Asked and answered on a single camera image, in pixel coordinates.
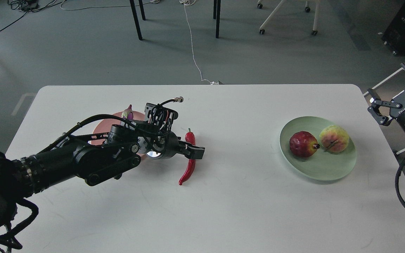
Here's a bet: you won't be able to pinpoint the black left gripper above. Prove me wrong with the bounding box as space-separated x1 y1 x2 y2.
143 131 205 160

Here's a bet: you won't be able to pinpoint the red chili pepper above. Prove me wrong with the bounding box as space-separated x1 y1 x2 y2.
178 128 196 185

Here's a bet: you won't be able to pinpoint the purple eggplant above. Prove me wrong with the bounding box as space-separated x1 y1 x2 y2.
121 104 134 120

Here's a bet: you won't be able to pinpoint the green-pink apple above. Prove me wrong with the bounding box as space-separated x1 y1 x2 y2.
319 125 350 153

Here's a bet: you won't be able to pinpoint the red pomegranate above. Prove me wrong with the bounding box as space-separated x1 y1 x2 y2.
289 131 321 158

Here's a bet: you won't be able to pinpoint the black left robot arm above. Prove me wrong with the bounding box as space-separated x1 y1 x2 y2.
0 97 205 253

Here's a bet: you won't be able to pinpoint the pink plate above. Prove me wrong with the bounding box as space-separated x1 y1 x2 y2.
90 111 144 145

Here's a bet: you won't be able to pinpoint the white office chair base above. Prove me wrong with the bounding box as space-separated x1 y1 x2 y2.
258 0 322 36

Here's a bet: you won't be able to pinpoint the black table legs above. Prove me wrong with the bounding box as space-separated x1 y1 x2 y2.
129 0 221 40

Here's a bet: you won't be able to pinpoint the white cable on floor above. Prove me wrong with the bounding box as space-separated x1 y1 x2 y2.
179 0 219 85

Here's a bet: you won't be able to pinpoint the black cables on floor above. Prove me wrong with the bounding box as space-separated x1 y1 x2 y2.
0 0 66 42

